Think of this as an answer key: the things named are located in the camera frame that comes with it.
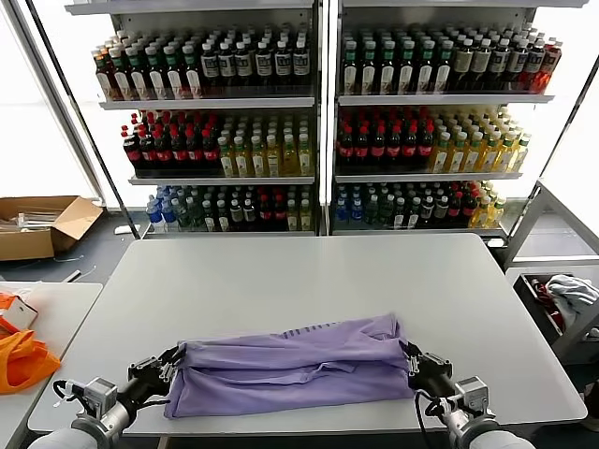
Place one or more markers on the black slanted pole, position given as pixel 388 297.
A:
pixel 556 145
pixel 81 117

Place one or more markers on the grey metal cart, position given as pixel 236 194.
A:
pixel 528 220

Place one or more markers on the purple t-shirt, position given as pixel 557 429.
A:
pixel 290 374

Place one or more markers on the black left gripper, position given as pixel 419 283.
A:
pixel 145 374

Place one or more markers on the clear plastic bag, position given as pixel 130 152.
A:
pixel 23 292

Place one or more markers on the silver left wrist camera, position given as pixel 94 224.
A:
pixel 98 390

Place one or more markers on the orange fabric bag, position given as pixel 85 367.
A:
pixel 28 369

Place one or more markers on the small white carton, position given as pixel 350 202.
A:
pixel 19 311

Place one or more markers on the dark bottle white label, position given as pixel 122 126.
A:
pixel 208 68
pixel 499 63
pixel 242 66
pixel 300 64
pixel 225 67
pixel 281 64
pixel 262 65
pixel 517 63

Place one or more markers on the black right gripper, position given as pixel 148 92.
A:
pixel 435 374

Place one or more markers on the white side table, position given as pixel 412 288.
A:
pixel 70 308

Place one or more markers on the white crumpled garment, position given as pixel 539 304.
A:
pixel 573 292

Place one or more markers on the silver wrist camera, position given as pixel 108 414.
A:
pixel 472 393
pixel 98 390

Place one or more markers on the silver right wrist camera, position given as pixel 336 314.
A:
pixel 472 393

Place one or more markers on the black storage bin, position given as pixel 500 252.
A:
pixel 538 308

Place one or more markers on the cola bottle red cap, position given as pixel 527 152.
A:
pixel 345 147
pixel 210 152
pixel 194 152
pixel 162 153
pixel 146 153
pixel 410 146
pixel 131 152
pixel 425 146
pixel 178 152
pixel 394 146
pixel 361 147
pixel 377 147

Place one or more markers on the red garment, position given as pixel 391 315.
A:
pixel 543 290

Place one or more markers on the dark bottle grey label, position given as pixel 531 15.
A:
pixel 463 65
pixel 481 64

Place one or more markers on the clear plastic packets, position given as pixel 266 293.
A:
pixel 28 220

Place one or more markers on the red drink bottle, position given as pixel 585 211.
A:
pixel 533 64
pixel 550 63

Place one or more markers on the grey metal shelf unit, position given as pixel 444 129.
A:
pixel 209 104
pixel 443 99

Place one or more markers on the open cardboard box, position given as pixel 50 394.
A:
pixel 28 243

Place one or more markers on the thin metal strip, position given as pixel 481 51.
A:
pixel 74 275

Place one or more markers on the small white floor object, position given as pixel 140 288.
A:
pixel 496 242
pixel 121 229

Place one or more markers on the yellow juice bottle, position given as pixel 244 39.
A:
pixel 288 159
pixel 520 155
pixel 505 156
pixel 489 156
pixel 257 160
pixel 457 156
pixel 304 158
pixel 440 156
pixel 240 161
pixel 272 160
pixel 225 161
pixel 473 156

